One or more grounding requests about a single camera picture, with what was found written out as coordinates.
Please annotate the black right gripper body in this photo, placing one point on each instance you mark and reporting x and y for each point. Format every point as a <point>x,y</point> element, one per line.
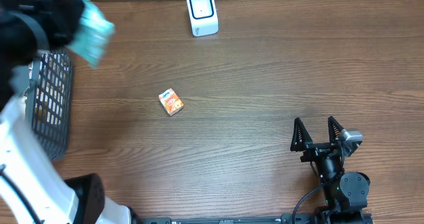
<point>316,152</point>

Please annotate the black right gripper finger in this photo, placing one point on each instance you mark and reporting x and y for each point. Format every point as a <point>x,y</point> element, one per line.
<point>335,129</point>
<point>301,139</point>

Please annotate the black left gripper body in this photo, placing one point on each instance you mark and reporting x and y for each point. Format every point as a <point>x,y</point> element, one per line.
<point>60,24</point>

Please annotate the teal tissue pack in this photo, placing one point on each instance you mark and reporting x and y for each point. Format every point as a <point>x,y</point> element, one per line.
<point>93,34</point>

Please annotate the small orange box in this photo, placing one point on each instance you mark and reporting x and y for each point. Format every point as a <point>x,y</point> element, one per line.
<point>171,102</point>

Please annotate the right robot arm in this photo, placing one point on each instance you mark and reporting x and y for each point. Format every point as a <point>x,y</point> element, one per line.
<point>345,192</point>

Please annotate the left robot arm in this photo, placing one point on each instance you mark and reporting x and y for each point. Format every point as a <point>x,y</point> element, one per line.
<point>30,185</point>

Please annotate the white barcode scanner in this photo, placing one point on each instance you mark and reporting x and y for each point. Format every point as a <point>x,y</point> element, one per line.
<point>203,17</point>

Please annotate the grey plastic mesh basket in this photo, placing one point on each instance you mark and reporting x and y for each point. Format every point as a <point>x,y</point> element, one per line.
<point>44,88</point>

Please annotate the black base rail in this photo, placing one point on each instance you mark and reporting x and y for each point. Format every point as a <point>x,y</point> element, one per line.
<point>225,220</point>

